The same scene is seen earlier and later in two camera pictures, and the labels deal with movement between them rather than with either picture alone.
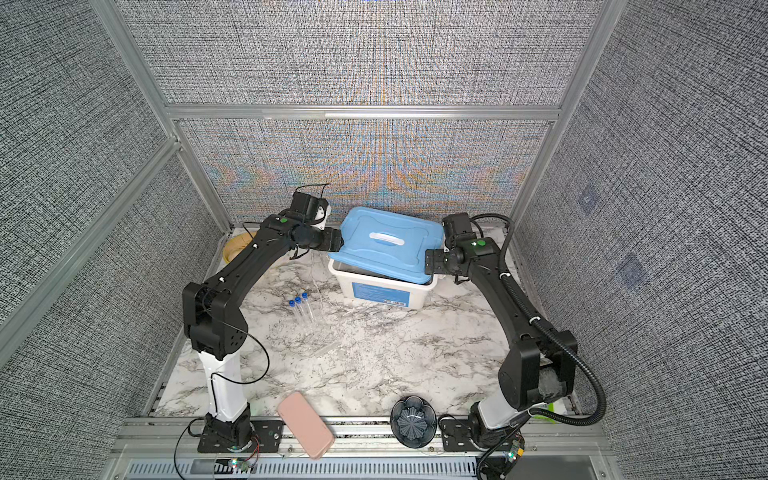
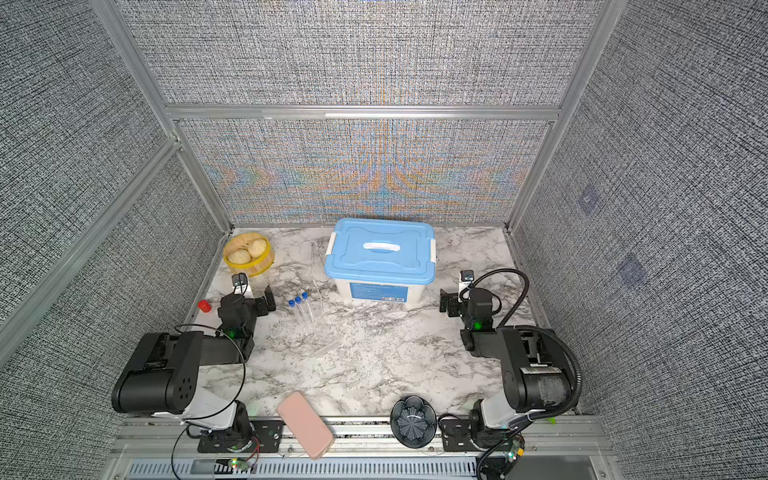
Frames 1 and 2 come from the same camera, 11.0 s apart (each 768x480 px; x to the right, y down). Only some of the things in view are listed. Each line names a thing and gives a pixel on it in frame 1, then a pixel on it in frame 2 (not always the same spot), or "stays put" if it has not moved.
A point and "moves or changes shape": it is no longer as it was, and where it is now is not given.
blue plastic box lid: x=390 y=241 moves or changes shape
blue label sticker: x=380 y=294 stays put
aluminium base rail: x=362 y=448 stays put
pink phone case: x=309 y=430 stays put
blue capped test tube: x=298 y=301 stays put
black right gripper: x=440 y=266 -> x=454 y=304
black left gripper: x=332 y=242 -> x=263 y=309
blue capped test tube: x=305 y=296 stays put
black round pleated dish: x=413 y=421 stays put
